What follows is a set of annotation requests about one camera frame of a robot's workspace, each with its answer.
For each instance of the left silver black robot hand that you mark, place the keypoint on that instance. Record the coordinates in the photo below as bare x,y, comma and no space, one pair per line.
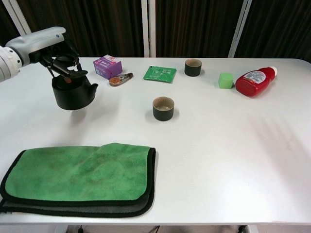
36,38

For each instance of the black pleated curtain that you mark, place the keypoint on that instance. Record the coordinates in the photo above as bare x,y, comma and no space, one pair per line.
102,24

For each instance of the small purple carton box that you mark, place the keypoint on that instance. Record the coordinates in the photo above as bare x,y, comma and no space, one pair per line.
107,66

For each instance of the brown correction tape dispenser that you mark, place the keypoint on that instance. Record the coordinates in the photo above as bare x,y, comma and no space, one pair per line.
114,81

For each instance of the green printed sachet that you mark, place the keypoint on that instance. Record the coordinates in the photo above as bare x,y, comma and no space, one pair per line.
159,74

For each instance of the green towel with black edge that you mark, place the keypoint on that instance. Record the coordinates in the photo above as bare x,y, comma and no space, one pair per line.
73,174

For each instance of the light green cube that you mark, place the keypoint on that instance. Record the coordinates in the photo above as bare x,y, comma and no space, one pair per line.
226,82

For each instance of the red ketchup squeeze bottle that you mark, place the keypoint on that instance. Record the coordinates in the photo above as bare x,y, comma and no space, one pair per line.
252,85

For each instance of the white metal frame post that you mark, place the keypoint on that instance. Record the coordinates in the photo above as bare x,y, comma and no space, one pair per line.
239,29
19,19
145,29

